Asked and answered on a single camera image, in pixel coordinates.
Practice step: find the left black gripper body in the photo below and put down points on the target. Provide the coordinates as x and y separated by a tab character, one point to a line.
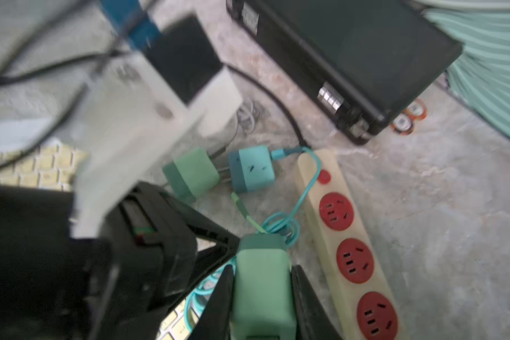
152	250

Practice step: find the light green charger plug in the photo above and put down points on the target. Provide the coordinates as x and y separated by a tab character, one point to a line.
191	175

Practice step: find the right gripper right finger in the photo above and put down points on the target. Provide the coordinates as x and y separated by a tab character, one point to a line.
312	321

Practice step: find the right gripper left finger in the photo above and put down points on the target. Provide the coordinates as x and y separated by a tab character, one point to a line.
214	322

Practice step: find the teal charger plug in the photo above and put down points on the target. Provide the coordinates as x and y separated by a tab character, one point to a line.
251	169

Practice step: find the black computer box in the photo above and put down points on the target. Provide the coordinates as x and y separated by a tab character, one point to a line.
361	62

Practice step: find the orange poker chip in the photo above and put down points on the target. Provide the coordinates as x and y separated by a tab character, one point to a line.
416	110

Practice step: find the red poker chip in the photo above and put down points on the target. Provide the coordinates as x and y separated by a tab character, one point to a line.
402	124

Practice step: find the yellow wireless keyboard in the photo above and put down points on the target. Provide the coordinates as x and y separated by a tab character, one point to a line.
52	167
173	327

